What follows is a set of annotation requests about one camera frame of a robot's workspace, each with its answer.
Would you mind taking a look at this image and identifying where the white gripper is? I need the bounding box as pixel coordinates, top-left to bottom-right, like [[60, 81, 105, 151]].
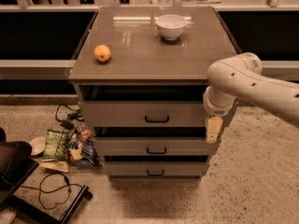
[[203, 86, 235, 143]]

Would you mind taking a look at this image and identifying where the grey top drawer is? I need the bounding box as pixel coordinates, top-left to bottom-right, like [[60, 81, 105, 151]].
[[78, 101, 208, 128]]

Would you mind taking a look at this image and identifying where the grey drawer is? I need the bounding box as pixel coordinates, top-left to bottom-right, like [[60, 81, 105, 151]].
[[103, 162, 209, 177], [93, 137, 220, 156], [78, 101, 208, 128]]

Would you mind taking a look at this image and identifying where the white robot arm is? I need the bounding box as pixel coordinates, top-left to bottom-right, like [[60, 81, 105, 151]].
[[203, 52, 299, 143]]

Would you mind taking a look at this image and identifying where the grey drawer cabinet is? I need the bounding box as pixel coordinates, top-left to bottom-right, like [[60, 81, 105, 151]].
[[67, 6, 242, 181]]

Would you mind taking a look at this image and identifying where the grey bottom drawer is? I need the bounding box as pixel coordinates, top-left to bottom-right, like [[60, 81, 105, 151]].
[[103, 162, 209, 177]]

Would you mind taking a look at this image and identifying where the grey middle drawer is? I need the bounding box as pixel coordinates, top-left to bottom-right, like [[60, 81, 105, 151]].
[[93, 137, 220, 156]]

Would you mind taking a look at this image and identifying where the white ceramic bowl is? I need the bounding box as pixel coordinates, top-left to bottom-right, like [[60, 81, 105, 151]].
[[156, 14, 188, 41]]

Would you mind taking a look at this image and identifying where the red white snack item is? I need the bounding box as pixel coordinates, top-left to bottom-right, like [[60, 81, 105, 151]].
[[78, 130, 91, 142]]

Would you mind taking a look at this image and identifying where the blue snack bag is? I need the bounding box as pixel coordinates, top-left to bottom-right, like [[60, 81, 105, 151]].
[[72, 139, 99, 167]]

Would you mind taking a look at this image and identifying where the orange fruit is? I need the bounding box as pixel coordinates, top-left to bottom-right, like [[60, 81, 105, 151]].
[[94, 45, 111, 62]]

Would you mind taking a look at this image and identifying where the green chip bag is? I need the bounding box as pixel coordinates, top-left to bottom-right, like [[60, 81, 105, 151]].
[[43, 130, 68, 161]]

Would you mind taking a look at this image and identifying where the yellow snack packet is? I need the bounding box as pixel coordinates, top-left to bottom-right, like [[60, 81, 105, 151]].
[[40, 161, 69, 173]]

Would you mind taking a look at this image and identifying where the white plate on floor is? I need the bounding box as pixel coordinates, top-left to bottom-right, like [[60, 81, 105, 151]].
[[29, 136, 46, 156]]

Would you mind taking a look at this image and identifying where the black monitor stand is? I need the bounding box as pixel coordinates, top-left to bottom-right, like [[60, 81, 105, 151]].
[[0, 128, 93, 224]]

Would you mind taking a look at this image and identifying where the black power adapter cable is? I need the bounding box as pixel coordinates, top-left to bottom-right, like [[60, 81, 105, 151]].
[[54, 104, 85, 132]]

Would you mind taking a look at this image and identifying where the black cable on floor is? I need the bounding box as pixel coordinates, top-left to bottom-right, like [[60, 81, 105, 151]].
[[20, 171, 84, 211]]

